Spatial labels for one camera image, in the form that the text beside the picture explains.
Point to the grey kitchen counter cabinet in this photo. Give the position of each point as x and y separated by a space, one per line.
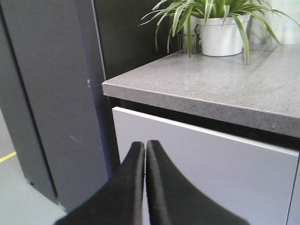
232 130

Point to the green spider plant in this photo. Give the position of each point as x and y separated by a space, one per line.
181 13

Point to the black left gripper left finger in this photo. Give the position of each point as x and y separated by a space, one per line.
119 201

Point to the dark grey tall cabinet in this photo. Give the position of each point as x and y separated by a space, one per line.
65 50

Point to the white plant pot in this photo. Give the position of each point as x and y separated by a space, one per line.
224 36

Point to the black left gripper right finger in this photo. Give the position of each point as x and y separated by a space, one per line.
174 200

